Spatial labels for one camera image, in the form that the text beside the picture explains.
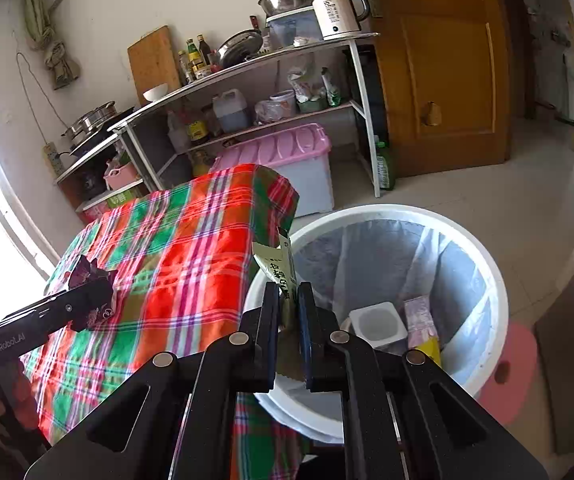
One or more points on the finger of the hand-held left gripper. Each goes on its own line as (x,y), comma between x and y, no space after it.
(87,297)

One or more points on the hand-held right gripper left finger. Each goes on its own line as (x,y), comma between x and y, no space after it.
(269,320)

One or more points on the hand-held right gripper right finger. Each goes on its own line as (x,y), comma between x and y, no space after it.
(307,320)

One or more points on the dark purple wrapper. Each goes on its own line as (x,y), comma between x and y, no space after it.
(84,270)

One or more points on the pale green packet wrapper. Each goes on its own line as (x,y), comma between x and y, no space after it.
(277,265)

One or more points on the white yogurt cup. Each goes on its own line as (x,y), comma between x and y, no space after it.
(377,322)

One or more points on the pink packet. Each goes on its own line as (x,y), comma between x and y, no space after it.
(419,317)

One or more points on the yellow packet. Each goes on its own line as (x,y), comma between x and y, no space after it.
(429,350)

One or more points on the white lined trash bin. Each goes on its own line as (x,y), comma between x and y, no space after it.
(382,210)

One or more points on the person's left hand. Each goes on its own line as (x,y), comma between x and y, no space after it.
(24,400)

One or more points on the red green plaid tablecloth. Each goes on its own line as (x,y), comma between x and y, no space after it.
(177,260)

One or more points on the pink basket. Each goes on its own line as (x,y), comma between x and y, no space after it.
(122,177)

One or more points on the low metal shelf rack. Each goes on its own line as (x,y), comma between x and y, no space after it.
(82,162)

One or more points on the power strip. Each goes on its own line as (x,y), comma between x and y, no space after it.
(53,160)

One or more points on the black induction cooker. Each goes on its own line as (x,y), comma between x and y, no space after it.
(92,144)

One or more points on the yellow oil bottle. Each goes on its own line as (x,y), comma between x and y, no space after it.
(202,164)

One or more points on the green plastic bottle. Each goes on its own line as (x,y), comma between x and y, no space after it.
(384,167)

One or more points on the pink lidded storage box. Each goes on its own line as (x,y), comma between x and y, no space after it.
(277,147)

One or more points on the steel steamer pot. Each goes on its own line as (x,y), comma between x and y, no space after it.
(89,120)

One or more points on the translucent plastic bottle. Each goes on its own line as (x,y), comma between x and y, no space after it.
(178,132)

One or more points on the soy sauce bottle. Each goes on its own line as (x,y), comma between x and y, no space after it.
(197,130)

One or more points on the plastic jug dark liquid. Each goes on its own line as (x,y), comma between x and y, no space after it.
(230,115)

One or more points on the pink stool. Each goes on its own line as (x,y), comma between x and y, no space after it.
(512,360)

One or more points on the white lidded jar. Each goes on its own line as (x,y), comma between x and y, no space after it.
(284,105)

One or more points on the white bowl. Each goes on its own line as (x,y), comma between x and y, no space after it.
(155,92)

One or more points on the green white pouch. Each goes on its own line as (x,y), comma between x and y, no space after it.
(331,87)

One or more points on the hanging green cloth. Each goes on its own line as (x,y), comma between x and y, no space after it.
(59,65)

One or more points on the plastic bag of packets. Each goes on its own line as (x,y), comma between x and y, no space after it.
(304,82)

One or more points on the wooden cutting board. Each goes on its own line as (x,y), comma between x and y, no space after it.
(152,62)

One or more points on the yellow label glass bottle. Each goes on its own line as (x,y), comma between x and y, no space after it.
(195,62)

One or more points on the white metal shelf rack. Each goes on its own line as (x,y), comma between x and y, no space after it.
(267,57)

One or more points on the dark green glass bottle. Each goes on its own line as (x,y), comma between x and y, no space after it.
(203,52)

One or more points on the steel wok lid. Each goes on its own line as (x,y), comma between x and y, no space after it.
(239,45)

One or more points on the clear plastic container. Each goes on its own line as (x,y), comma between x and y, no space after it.
(292,27)

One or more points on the wooden door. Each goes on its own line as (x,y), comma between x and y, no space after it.
(442,60)

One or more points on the white electric kettle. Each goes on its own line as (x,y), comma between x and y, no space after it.
(337,15)

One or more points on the steel bowl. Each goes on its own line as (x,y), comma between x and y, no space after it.
(282,0)

